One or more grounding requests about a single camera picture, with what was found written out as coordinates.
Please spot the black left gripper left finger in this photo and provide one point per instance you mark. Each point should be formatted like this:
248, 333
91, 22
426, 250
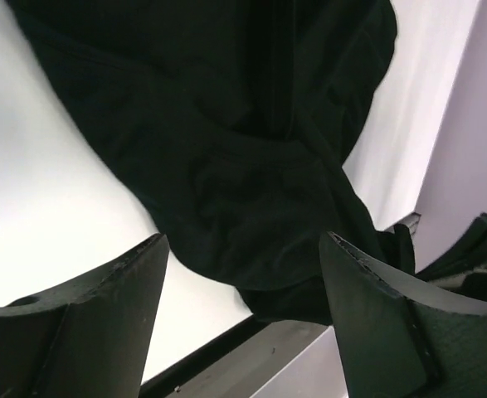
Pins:
89, 336

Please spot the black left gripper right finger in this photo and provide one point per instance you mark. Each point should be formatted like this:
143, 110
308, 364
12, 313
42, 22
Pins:
399, 336

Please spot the black t shirt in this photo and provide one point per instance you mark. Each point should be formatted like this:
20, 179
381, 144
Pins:
230, 121

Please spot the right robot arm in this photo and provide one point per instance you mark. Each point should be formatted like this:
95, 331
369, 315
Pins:
462, 269

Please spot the aluminium frame rail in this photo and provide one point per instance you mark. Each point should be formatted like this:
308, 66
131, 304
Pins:
237, 363

